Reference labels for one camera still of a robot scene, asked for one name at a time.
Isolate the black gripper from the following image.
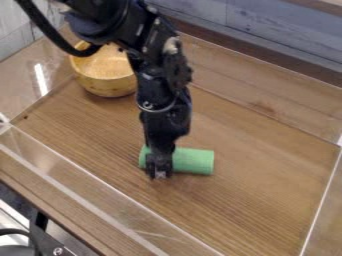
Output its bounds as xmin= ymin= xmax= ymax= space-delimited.
xmin=136 ymin=72 xmax=192 ymax=179

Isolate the green rectangular block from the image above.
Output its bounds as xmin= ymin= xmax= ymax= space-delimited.
xmin=137 ymin=146 xmax=215 ymax=175

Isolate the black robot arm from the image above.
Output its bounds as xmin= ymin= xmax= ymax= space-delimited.
xmin=57 ymin=0 xmax=192 ymax=179

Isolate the brown wooden bowl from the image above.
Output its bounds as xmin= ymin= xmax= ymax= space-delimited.
xmin=69 ymin=43 xmax=137 ymax=98

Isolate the black metal table bracket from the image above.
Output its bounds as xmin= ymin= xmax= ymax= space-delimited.
xmin=29 ymin=211 xmax=76 ymax=256

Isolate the black cable bottom left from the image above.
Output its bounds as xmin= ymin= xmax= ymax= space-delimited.
xmin=0 ymin=228 xmax=41 ymax=256

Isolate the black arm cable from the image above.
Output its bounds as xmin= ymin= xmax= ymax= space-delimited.
xmin=12 ymin=0 xmax=104 ymax=58

